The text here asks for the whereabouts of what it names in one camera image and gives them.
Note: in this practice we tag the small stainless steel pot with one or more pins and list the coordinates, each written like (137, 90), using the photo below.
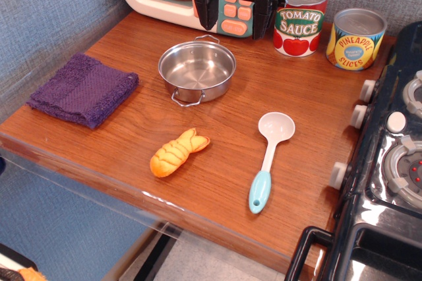
(198, 71)

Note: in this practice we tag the purple folded towel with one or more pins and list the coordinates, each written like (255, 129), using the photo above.
(84, 91)

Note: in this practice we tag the tomato sauce can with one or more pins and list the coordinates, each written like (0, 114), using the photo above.
(298, 26)

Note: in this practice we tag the toy microwave white and teal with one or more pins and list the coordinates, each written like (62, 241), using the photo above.
(235, 17)

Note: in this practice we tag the pineapple slices can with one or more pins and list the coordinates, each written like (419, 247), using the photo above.
(355, 39)

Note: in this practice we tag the white stove knob upper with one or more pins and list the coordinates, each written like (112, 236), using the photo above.
(367, 90)

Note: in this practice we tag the white stove knob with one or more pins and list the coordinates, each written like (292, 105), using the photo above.
(337, 175)
(358, 115)
(367, 90)

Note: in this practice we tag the white stove knob middle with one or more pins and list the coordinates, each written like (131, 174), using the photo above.
(358, 115)

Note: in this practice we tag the orange plush shrimp toy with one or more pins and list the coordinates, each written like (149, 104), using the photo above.
(175, 153)

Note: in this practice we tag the white stove knob lower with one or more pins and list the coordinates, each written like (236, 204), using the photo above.
(337, 175)

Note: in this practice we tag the black toy stove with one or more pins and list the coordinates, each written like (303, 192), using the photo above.
(377, 233)

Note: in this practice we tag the orange object bottom left corner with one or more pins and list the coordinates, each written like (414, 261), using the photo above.
(24, 274)

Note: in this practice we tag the white spoon with blue handle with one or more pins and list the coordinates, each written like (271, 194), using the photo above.
(275, 127)

